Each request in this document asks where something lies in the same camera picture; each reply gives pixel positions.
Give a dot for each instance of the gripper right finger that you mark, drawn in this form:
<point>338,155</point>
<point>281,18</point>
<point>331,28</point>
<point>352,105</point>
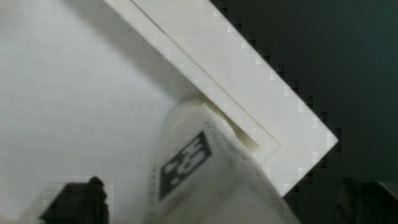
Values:
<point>366,203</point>

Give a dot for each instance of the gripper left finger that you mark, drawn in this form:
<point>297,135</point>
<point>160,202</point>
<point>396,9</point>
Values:
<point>78,206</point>

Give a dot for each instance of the white square table top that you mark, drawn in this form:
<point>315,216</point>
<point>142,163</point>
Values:
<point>89,88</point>

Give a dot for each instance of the white leg with tag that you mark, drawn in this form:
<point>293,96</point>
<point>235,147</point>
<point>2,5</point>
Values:
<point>208,185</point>

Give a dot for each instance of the white U-shaped fence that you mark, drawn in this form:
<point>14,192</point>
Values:
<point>293,134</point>

